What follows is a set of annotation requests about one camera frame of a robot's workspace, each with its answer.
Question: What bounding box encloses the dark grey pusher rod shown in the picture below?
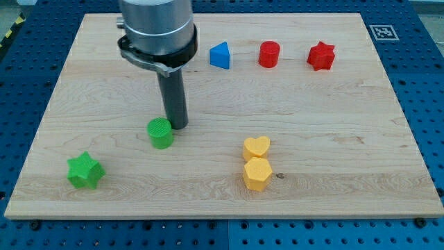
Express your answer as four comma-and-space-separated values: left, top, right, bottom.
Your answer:
157, 69, 189, 130

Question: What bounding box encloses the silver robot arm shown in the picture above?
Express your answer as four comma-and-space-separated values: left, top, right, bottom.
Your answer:
117, 0, 198, 78

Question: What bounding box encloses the red star block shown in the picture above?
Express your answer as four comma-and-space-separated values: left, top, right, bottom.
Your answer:
307, 41, 335, 71

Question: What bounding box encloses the green star block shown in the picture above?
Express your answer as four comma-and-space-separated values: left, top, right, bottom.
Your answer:
67, 151, 106, 190

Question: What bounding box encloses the white fiducial marker tag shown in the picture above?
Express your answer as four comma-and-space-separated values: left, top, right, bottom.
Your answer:
370, 24, 399, 41

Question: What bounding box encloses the black board screw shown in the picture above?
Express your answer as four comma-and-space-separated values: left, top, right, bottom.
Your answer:
413, 217, 427, 228
29, 220, 42, 231

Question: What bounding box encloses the yellow hexagon block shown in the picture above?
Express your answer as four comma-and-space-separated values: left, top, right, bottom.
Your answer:
243, 157, 273, 192

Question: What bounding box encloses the black board screw right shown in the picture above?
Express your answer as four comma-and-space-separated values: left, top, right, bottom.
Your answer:
413, 217, 427, 228

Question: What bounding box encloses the green cylinder block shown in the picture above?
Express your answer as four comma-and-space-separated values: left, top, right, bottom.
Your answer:
147, 117, 174, 149

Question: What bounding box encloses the wooden board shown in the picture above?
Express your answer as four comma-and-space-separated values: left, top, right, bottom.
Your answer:
5, 13, 443, 220

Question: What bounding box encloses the black board screw left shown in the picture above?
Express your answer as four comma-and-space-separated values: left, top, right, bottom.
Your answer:
29, 220, 42, 231

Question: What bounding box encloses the yellow heart block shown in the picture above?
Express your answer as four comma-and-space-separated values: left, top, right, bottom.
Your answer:
243, 136, 271, 162

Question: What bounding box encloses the red cylinder block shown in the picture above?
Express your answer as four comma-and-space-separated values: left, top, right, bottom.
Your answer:
258, 40, 280, 68

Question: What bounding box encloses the blue triangle block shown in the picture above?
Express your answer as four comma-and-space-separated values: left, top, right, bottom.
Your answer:
210, 42, 230, 69

